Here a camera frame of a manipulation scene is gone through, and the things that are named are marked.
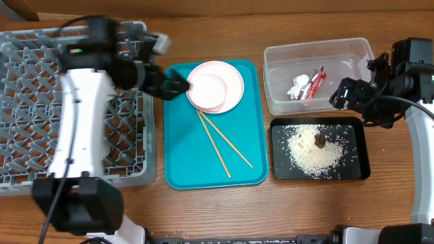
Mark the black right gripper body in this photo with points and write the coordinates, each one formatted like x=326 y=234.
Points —
x=365 y=102

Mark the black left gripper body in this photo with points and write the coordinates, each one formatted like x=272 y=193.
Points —
x=157 y=80

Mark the wooden chopstick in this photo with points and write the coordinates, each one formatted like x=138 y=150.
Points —
x=213 y=144
x=225 y=138

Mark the pink bowl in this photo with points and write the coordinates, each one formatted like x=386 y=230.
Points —
x=207 y=91

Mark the red snack wrapper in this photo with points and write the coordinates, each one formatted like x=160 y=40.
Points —
x=315 y=80

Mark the large white round plate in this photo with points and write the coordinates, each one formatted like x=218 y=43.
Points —
x=231 y=76

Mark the rice and food scraps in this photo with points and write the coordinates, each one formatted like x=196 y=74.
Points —
x=315 y=152

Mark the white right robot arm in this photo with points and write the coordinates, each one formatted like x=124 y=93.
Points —
x=401 y=87

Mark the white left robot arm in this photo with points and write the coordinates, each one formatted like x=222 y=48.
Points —
x=75 y=197

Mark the clear plastic waste bin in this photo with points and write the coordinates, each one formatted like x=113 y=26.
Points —
x=339 y=58

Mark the grey plastic dishwasher rack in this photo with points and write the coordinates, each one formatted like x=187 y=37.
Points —
x=31 y=104

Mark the black rectangular tray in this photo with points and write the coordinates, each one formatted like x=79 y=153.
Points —
x=353 y=121

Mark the teal plastic serving tray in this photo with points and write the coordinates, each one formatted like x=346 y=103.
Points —
x=190 y=159

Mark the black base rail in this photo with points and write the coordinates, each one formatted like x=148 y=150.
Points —
x=254 y=240

